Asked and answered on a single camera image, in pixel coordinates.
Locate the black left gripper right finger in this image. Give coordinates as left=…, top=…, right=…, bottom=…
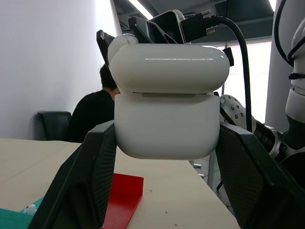
left=215, top=124, right=305, bottom=229

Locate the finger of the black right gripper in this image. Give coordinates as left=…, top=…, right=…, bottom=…
left=128, top=16, right=179, bottom=45
left=96, top=29, right=117, bottom=65

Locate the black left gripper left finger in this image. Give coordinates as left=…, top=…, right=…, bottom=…
left=28, top=120, right=118, bottom=229

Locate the white earbud charging case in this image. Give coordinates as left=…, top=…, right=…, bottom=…
left=110, top=43, right=231, bottom=160

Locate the red plastic bin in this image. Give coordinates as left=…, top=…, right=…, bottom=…
left=101, top=173, right=145, bottom=229

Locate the white earbud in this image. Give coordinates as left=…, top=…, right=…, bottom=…
left=22, top=204, right=38, bottom=215

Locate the black office chair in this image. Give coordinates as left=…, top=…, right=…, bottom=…
left=37, top=111, right=72, bottom=141

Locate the person in black shirt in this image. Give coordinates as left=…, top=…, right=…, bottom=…
left=67, top=63, right=121, bottom=143

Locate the teal cutting mat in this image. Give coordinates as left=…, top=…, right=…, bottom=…
left=0, top=197, right=45, bottom=229

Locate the black cable with connector plug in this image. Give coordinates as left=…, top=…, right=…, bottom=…
left=180, top=9, right=253, bottom=133

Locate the black looping robot cable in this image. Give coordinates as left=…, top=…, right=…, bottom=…
left=273, top=0, right=305, bottom=65

